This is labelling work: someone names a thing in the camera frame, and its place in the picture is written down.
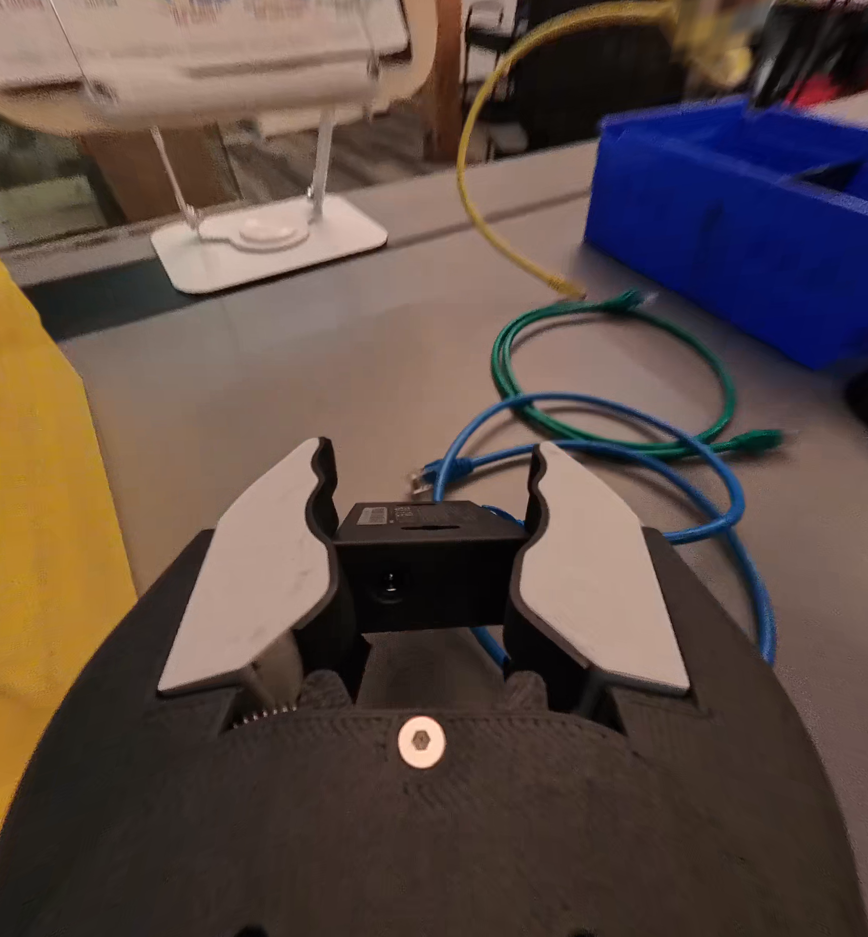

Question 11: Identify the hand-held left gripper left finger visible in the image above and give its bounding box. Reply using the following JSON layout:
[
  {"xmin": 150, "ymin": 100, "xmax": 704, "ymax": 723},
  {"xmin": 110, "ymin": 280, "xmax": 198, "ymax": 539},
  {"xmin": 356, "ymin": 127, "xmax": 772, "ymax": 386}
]
[{"xmin": 156, "ymin": 437, "xmax": 369, "ymax": 710}]

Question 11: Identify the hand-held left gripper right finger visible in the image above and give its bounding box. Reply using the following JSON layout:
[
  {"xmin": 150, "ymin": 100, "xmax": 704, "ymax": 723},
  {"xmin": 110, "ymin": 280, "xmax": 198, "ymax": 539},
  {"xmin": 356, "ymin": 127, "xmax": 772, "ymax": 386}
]
[{"xmin": 502, "ymin": 441, "xmax": 693, "ymax": 717}]

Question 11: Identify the black network switch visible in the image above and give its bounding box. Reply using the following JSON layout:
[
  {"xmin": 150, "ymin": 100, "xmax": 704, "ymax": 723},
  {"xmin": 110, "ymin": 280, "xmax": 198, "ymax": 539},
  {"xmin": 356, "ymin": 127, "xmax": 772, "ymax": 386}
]
[{"xmin": 331, "ymin": 500, "xmax": 530, "ymax": 634}]

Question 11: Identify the blue ethernet cable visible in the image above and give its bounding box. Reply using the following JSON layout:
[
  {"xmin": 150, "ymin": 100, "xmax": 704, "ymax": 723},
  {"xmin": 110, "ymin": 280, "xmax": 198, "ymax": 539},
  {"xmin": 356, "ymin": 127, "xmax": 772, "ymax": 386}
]
[{"xmin": 407, "ymin": 393, "xmax": 779, "ymax": 669}]

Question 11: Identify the green ethernet cable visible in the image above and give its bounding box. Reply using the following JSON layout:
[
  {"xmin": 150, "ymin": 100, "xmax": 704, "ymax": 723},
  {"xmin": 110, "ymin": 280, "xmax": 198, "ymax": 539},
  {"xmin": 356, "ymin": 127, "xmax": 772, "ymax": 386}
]
[{"xmin": 490, "ymin": 287, "xmax": 785, "ymax": 462}]

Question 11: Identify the yellow ethernet cable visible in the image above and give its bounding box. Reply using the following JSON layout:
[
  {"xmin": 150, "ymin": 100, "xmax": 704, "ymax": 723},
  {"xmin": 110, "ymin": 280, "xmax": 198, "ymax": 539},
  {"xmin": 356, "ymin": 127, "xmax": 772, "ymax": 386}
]
[{"xmin": 456, "ymin": 0, "xmax": 761, "ymax": 303}]

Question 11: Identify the yellow plastic bin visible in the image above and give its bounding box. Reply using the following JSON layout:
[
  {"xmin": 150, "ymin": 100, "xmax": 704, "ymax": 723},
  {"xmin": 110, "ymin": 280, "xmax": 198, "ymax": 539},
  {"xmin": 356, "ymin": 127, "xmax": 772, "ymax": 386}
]
[{"xmin": 0, "ymin": 218, "xmax": 140, "ymax": 905}]

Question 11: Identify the blue plastic bin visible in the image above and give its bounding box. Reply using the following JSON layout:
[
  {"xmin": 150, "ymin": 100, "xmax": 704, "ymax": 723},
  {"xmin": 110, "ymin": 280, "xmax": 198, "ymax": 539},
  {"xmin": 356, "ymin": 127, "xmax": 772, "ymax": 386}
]
[{"xmin": 582, "ymin": 94, "xmax": 868, "ymax": 372}]

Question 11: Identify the brown cardboard panel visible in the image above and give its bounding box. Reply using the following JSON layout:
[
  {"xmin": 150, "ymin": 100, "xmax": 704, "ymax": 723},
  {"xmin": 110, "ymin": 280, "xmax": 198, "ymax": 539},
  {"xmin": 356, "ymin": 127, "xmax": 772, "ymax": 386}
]
[{"xmin": 75, "ymin": 124, "xmax": 239, "ymax": 222}]

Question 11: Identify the wooden column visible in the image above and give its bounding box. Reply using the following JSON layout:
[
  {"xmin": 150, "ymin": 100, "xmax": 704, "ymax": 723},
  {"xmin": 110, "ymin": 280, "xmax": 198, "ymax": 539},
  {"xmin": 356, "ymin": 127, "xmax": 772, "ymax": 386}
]
[{"xmin": 415, "ymin": 0, "xmax": 466, "ymax": 163}]

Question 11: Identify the printed instruction sheet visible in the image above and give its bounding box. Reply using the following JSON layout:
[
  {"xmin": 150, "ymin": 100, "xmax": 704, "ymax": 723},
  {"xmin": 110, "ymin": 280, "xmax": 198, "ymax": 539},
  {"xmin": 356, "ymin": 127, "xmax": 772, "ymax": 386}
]
[{"xmin": 0, "ymin": 0, "xmax": 414, "ymax": 103}]

